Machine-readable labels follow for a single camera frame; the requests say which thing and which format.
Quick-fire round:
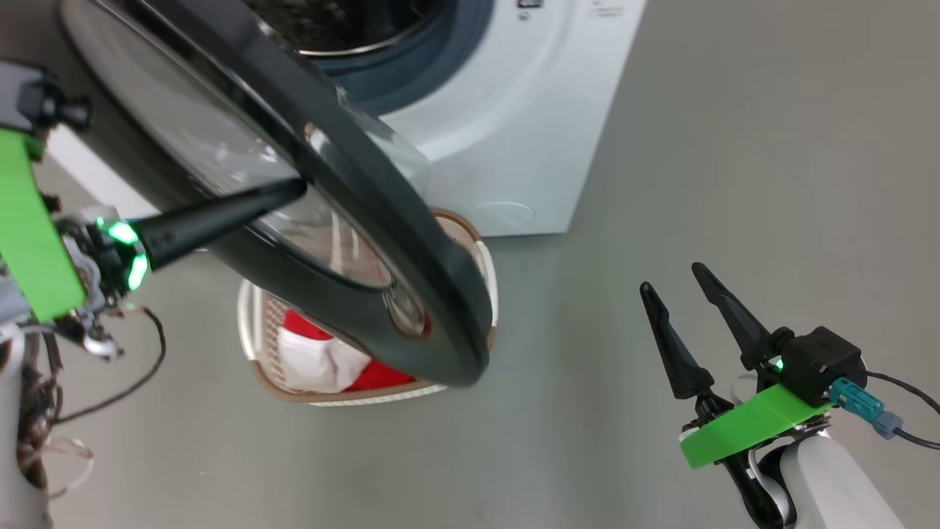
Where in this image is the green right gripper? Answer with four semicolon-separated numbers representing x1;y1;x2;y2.
640;262;834;529

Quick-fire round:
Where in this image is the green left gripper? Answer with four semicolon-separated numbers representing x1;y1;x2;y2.
0;129;306;353

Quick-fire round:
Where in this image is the red and white garment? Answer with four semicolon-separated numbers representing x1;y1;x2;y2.
278;309;433;394

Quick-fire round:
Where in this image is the black washing machine door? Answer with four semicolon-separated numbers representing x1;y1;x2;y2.
60;0;493;388

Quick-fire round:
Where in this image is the cream basket with brown rim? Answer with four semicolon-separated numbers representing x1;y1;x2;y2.
237;208;500;406

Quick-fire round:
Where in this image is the white front-load washing machine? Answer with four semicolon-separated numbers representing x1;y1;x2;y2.
44;0;647;237

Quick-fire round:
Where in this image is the round white filter cover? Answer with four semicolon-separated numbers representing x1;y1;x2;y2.
477;202;537;228

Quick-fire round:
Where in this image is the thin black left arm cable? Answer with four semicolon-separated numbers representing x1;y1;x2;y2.
22;307;167;500

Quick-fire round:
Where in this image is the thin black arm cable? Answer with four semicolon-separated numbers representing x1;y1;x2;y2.
867;371;940;450
22;307;167;500

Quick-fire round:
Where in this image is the teal cable connector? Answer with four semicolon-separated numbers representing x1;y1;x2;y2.
830;378;903;440

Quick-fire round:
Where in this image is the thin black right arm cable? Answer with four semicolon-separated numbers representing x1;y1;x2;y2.
867;371;940;450

